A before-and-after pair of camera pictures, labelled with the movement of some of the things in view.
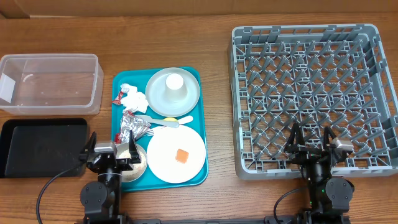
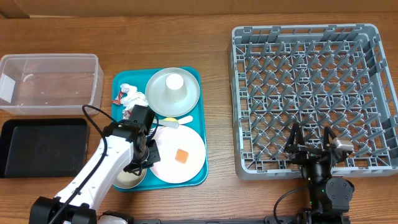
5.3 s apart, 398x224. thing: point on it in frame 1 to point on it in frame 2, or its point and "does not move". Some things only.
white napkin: [135, 101] does not move
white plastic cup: [175, 89] does not move
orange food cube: [181, 155] does not move
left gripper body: [122, 165] to [150, 155]
